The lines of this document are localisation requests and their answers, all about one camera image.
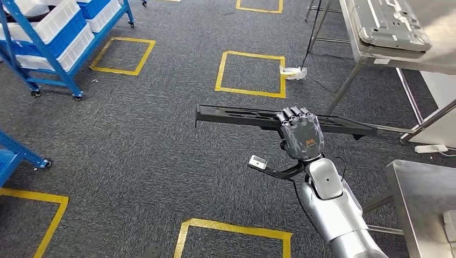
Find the blue metal shelf rack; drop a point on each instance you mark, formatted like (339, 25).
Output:
(21, 151)

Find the white power strip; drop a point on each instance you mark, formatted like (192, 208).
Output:
(431, 149)

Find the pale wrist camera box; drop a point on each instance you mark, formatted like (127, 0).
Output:
(258, 162)

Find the thin black pole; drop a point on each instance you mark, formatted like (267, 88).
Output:
(311, 35)

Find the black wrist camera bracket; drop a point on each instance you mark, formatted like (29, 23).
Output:
(281, 174)

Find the steel workbench table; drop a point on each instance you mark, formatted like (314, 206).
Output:
(417, 199)

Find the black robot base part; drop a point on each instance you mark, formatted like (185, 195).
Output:
(152, 251)

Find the grey metal plate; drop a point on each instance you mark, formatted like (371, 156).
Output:
(388, 21)

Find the crumpled clear plastic bag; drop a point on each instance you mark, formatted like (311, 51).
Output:
(294, 73)

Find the white cabinet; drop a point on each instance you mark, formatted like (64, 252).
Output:
(441, 89)

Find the yellow floor tape square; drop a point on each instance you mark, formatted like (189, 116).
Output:
(260, 10)
(249, 92)
(235, 228)

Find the white plastic bin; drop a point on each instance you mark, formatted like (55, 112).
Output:
(53, 21)
(75, 50)
(105, 18)

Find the black plastic panel part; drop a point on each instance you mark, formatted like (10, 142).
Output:
(221, 120)

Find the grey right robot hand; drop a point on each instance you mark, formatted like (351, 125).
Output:
(303, 137)

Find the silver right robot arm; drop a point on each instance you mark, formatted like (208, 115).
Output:
(331, 210)

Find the steel side table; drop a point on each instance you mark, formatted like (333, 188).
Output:
(441, 35)

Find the blue wheeled shelf rack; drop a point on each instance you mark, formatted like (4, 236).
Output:
(53, 82)

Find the blue plastic bin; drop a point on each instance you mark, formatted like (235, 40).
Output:
(67, 39)
(92, 7)

